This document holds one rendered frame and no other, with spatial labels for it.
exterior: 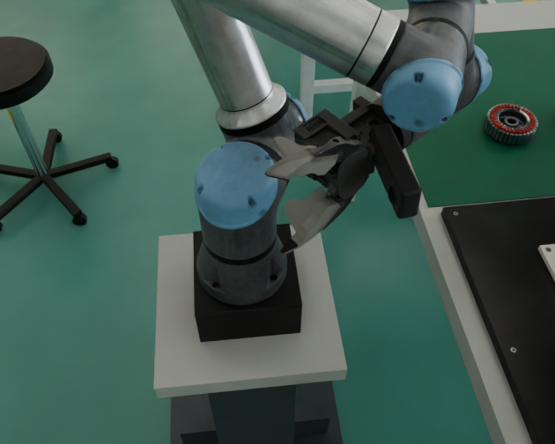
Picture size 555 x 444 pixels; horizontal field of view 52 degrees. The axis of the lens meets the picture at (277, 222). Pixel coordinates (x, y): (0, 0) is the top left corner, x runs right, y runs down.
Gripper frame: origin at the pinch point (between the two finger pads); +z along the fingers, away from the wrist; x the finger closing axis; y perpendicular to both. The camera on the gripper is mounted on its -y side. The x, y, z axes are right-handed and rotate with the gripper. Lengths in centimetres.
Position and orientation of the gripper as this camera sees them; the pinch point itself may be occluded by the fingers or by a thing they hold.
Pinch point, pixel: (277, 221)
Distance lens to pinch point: 64.9
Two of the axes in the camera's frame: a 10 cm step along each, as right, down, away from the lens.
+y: -6.2, -5.9, 5.2
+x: -1.1, -5.9, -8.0
